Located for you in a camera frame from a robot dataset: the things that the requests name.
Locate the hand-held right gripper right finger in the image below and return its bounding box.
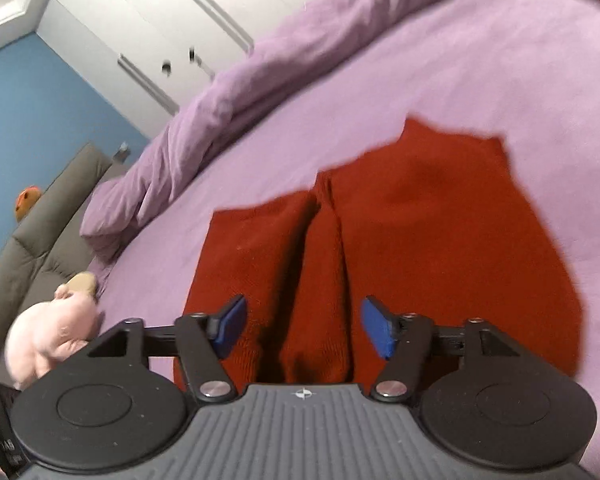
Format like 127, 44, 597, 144
361, 295, 523, 405

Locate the grey sofa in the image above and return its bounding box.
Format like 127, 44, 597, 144
0, 142, 127, 387

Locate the pale pink plush toy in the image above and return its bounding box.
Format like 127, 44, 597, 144
5, 272, 105, 392

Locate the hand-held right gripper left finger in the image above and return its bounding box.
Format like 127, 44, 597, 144
85, 294, 249, 405

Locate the purple fleece bed blanket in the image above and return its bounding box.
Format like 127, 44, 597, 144
92, 0, 600, 461

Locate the purple duvet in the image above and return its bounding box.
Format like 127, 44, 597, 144
80, 0, 469, 262

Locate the rust red knit cardigan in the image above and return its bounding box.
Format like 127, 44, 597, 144
172, 117, 587, 392

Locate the white wardrobe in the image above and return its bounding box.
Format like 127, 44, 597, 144
0, 0, 347, 117

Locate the orange plush toy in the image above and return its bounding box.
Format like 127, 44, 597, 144
14, 186, 44, 224

